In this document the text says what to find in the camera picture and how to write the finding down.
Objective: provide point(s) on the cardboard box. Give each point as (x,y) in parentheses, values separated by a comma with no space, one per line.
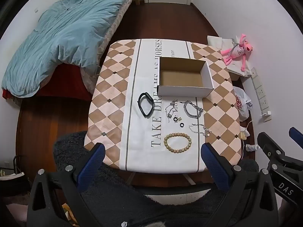
(180,78)

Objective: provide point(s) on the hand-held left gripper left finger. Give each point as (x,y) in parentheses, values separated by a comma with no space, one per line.
(93,162)

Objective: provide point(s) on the black metal frame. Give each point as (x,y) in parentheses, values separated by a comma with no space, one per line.
(16,165)

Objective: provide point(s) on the wooden table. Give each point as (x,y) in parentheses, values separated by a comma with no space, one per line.
(131,178)

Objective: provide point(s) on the blue duvet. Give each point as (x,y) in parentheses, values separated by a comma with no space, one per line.
(66,33)

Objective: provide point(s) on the checkered printed tablecloth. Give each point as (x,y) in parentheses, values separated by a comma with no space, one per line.
(142,132)

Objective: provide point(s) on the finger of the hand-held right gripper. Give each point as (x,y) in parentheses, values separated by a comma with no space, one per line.
(297,134)
(269,146)

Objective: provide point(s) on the white power strip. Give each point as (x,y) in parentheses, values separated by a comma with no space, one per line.
(260,92)

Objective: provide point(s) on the white plastic bag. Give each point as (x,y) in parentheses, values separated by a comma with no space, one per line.
(243,104)

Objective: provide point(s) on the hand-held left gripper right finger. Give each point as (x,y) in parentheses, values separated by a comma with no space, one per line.
(213,164)

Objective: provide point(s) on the pink plush toy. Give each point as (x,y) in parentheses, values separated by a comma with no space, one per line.
(238,50)

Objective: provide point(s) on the dark fuzzy seat cushion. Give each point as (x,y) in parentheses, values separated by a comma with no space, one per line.
(118,201)

